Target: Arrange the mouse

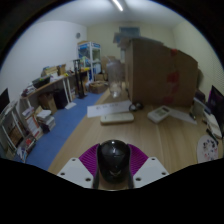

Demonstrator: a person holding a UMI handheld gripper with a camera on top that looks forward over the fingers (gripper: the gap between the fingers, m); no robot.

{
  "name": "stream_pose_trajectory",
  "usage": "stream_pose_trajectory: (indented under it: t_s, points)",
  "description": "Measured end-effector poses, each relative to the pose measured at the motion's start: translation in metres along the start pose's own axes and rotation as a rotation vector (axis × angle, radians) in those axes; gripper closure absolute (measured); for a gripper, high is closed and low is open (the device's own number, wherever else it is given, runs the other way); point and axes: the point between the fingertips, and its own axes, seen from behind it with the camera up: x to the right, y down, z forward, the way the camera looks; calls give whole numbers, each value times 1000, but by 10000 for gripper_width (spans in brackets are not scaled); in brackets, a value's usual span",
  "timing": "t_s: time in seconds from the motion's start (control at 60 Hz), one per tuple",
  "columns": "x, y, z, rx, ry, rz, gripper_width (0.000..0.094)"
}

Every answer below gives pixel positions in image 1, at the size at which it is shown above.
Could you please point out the large brown cardboard box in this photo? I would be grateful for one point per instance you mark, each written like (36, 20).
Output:
(156, 73)

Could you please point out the black computer mouse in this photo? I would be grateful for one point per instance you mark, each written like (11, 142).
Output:
(113, 160)

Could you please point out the white paper sheet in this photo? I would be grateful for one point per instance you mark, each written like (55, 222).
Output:
(185, 116)
(106, 108)

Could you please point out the black marker pen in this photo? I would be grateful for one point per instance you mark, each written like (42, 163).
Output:
(212, 136)

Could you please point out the white metal stand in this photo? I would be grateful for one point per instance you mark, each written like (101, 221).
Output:
(10, 130)

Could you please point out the small black clip bundle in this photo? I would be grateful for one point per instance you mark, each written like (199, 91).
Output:
(136, 106)

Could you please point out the ceiling tube light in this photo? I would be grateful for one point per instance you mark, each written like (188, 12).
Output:
(117, 5)

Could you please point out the blue white display cabinet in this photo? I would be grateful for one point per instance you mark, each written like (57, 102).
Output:
(89, 56)

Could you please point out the black computer monitor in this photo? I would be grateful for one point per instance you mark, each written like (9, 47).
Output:
(4, 100)

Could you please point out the tall stack of books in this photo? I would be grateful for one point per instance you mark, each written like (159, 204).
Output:
(31, 123)

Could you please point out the black laptop screen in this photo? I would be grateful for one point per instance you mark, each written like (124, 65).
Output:
(216, 105)

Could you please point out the open cardboard floor box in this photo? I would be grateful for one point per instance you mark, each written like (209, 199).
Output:
(97, 87)

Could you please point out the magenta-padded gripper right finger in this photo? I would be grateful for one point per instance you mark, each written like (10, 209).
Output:
(138, 160)

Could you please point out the flat white rectangular device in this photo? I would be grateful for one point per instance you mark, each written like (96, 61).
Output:
(116, 118)

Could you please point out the cluttered wooden side desk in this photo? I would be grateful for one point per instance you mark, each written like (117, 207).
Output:
(43, 86)

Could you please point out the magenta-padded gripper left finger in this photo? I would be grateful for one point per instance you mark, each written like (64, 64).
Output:
(88, 160)

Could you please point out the clear plastic jar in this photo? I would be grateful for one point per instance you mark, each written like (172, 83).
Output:
(114, 78)

